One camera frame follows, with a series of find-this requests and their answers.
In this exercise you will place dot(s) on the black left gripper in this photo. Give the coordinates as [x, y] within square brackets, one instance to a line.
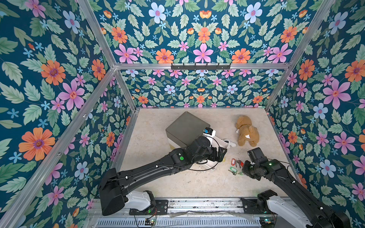
[219, 157]

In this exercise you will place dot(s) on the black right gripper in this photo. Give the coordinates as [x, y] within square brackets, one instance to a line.
[246, 171]

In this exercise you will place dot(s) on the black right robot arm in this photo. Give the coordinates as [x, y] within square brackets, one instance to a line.
[311, 212]

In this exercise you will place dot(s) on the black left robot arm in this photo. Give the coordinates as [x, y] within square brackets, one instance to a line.
[117, 189]

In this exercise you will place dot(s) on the grey top drawer cabinet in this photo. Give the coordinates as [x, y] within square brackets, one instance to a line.
[184, 130]

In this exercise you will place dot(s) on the brown teddy bear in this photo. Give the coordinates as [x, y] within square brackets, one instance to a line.
[247, 132]

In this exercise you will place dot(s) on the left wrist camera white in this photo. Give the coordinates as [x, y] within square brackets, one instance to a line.
[209, 132]

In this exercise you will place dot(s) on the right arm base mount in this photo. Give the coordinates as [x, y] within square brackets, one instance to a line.
[275, 212]

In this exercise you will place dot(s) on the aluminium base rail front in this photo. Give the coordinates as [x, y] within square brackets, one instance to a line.
[182, 213]

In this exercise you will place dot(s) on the black wall hook rail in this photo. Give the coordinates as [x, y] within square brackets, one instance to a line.
[195, 66]

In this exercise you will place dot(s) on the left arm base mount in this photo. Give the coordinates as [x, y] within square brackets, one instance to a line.
[144, 203]

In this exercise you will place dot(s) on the aluminium frame left floor rail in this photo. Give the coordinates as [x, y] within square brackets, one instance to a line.
[117, 163]

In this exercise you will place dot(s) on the aluminium frame right rear post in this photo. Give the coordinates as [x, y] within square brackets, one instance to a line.
[307, 38]

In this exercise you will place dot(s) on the aluminium frame post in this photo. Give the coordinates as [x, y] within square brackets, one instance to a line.
[307, 38]
[105, 48]

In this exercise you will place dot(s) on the aluminium frame left rear post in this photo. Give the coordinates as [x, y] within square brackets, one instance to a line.
[105, 48]

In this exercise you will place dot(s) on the aluminium frame left top beam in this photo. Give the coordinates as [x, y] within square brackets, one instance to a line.
[33, 186]

